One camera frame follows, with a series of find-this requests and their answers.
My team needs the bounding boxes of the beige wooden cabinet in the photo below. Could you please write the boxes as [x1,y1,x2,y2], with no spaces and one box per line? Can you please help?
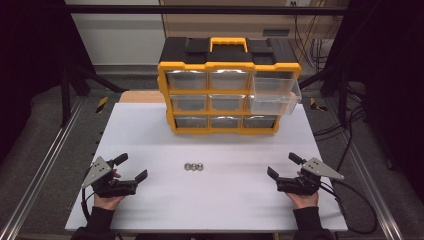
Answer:
[161,0,344,40]

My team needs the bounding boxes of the person's left hand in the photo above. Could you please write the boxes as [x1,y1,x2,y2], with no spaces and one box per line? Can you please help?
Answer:
[93,169,127,211]

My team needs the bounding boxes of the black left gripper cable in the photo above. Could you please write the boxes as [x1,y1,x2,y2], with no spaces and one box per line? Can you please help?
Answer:
[80,186,96,223]

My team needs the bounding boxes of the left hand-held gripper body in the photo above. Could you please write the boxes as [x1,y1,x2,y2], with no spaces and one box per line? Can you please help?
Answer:
[80,156,138,198]

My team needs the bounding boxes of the clear plastic drawer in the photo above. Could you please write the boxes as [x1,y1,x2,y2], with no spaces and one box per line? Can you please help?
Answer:
[248,77,303,117]

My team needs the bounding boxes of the black horizontal crossbar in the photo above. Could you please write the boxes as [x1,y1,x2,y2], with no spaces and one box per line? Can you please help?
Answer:
[64,3,351,16]

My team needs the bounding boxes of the black cables on floor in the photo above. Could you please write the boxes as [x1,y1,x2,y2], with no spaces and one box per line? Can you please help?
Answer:
[313,84,368,172]

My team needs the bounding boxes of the black curtain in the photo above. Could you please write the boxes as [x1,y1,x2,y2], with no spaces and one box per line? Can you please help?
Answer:
[0,0,98,164]
[328,0,424,194]

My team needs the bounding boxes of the yellow black organizer cabinet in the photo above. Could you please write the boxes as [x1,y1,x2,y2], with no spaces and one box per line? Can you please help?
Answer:
[156,36,303,135]

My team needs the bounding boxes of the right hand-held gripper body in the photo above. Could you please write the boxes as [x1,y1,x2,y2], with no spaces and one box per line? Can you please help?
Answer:
[275,157,345,196]

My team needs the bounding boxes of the yellow black tape marker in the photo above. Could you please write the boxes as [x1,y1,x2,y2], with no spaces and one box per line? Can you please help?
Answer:
[309,97,329,113]
[95,96,110,114]

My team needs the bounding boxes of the bundle of hanging black cables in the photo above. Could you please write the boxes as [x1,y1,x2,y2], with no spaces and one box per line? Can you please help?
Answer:
[293,13,344,73]

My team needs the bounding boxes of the aluminium frame rail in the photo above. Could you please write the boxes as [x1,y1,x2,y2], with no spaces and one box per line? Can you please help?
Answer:
[0,98,86,240]
[324,96,406,240]

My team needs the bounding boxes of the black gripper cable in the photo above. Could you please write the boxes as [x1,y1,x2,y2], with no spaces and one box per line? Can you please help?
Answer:
[80,186,96,223]
[319,179,379,235]

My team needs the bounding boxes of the group of closed clear drawers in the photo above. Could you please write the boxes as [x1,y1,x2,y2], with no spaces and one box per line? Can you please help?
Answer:
[165,69,278,129]

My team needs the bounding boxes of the person's right hand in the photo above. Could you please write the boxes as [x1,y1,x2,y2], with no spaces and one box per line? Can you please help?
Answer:
[286,170,320,210]

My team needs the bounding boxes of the light wooden board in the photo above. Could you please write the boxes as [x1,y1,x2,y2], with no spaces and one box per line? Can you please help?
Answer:
[118,90,167,104]

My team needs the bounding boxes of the grey rectangular label plate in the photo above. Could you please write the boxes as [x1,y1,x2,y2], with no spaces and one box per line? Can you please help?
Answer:
[262,28,291,38]

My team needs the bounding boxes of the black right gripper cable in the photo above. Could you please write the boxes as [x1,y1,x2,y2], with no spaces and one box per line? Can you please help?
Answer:
[319,179,379,235]

